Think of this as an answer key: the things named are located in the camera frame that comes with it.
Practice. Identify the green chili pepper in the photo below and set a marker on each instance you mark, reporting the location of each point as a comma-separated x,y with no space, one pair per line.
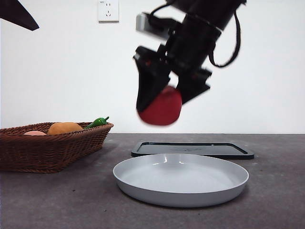
96,122

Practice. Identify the red toy tomato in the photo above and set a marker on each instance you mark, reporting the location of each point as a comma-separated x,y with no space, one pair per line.
162,112

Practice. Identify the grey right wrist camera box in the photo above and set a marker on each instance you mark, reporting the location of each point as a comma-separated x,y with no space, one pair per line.
142,22

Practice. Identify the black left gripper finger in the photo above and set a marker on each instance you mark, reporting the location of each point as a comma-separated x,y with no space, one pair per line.
16,13

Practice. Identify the yellow orange lemon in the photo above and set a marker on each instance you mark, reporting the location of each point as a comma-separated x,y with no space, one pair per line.
64,128

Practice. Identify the dark rectangular cutting board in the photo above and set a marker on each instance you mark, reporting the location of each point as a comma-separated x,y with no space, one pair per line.
214,150

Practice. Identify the white wall socket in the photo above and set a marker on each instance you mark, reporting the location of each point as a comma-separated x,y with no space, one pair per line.
108,12

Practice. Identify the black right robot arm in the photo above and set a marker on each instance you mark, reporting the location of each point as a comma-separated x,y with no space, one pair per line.
202,35

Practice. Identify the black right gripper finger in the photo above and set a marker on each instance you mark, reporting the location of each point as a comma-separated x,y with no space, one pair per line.
193,89
149,88

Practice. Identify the brown wicker basket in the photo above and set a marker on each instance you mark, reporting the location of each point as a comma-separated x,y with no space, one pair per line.
47,152

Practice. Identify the pale grey round plate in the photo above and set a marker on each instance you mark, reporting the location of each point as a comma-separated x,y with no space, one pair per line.
178,179

